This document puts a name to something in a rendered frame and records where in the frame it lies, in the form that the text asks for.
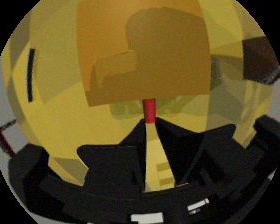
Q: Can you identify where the grey rectangular bar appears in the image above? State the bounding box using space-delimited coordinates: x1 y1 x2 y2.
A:
24 48 35 103

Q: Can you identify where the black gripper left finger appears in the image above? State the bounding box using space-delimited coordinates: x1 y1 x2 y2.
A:
76 119 147 192

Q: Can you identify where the red cylinder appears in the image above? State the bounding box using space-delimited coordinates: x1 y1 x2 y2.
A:
143 99 155 124

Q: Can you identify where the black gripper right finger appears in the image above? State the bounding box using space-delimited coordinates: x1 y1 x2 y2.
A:
155 117 237 186

